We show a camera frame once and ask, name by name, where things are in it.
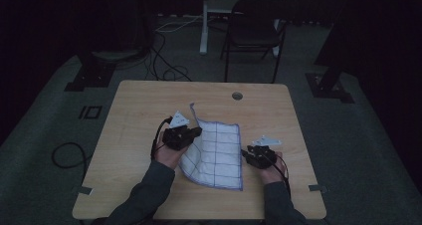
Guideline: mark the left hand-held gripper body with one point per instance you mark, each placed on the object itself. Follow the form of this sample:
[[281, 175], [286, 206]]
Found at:
[[175, 137]]

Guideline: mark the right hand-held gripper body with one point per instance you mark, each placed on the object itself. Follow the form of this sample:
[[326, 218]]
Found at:
[[265, 155]]

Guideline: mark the white cloth with blue grid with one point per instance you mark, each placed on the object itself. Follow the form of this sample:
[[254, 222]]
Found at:
[[217, 155]]

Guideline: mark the person's right hand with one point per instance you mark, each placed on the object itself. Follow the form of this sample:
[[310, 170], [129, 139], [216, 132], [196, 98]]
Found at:
[[273, 173]]

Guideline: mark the person's left hand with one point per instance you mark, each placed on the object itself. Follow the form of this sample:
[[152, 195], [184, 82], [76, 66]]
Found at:
[[167, 157]]

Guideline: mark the grey tape piece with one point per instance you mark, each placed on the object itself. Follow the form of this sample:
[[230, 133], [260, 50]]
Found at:
[[317, 188]]

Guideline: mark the black metal stand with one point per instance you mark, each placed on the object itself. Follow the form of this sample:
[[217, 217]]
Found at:
[[94, 74], [326, 85]]

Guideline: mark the grey round stand base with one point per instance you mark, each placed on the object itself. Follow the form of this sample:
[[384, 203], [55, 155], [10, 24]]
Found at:
[[114, 55]]

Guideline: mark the black folding chair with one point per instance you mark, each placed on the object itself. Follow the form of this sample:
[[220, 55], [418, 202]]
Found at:
[[253, 29]]

